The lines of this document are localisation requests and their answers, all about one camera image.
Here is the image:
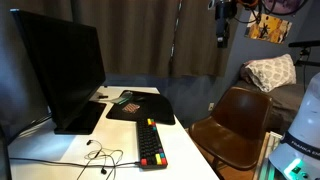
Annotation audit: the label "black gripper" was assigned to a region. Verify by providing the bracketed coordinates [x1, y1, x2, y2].
[214, 1, 238, 49]

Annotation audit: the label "black mouse pad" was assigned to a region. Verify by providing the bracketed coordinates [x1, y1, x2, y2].
[105, 89, 176, 126]

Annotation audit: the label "black computer monitor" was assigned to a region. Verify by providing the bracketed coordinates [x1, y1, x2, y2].
[9, 8, 107, 131]

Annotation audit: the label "brown curtain panel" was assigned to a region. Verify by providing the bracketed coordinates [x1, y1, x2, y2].
[0, 0, 179, 78]
[173, 0, 246, 78]

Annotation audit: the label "yellow picture poster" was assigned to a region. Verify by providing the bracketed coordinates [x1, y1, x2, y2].
[244, 13, 293, 45]

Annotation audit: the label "white patterned pillow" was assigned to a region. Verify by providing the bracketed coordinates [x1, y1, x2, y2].
[244, 53, 297, 93]

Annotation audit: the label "purple round poster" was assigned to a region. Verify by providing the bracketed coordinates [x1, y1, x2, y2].
[261, 0, 309, 16]

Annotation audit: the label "grey bed mattress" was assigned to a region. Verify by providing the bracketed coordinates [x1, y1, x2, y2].
[233, 79, 306, 134]

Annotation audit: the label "brown leather chair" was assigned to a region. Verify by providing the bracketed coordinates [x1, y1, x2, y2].
[188, 86, 274, 180]

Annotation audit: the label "white metal rack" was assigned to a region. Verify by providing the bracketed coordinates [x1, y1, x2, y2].
[253, 130, 284, 180]

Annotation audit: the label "small brown patterned object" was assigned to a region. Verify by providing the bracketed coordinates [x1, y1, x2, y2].
[121, 102, 141, 114]

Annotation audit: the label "green translucent small box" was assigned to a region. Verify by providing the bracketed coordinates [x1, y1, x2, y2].
[110, 92, 134, 105]

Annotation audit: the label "black keyboard with coloured keys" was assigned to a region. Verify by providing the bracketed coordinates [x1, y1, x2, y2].
[135, 118, 169, 170]

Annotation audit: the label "black monitor base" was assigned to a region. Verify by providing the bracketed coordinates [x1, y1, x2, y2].
[54, 100, 108, 136]

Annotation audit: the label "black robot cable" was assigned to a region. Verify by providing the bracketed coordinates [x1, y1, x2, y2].
[233, 0, 265, 25]

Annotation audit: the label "black wired earphones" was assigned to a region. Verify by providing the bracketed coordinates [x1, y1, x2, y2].
[75, 139, 124, 180]

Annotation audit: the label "black keyboard cable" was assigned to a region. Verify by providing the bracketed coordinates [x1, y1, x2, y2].
[9, 157, 141, 168]

